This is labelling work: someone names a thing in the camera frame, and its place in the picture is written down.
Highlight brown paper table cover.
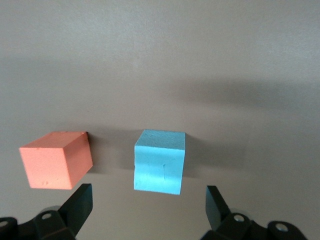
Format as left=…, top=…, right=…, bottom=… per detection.
left=0, top=0, right=320, bottom=240

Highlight blue foam cube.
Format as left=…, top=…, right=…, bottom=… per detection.
left=133, top=128, right=187, bottom=196

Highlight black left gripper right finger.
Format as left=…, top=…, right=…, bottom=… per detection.
left=199, top=184, right=309, bottom=240

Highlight orange foam cube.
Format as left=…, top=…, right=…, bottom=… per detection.
left=18, top=130, right=94, bottom=190

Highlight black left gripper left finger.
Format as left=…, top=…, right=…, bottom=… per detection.
left=0, top=183, right=94, bottom=240

